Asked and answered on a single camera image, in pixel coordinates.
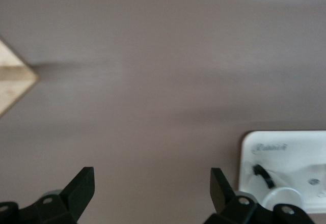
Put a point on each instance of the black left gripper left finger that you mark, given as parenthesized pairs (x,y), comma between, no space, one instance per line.
(76,193)

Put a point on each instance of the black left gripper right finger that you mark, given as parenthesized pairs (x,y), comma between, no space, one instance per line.
(219,193)

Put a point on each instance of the white rabbit print tray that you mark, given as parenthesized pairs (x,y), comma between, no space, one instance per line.
(300,155)

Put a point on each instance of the bamboo mug rack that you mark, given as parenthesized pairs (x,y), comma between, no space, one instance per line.
(12,81)

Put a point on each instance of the brown table mat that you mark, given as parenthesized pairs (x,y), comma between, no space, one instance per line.
(152,56)

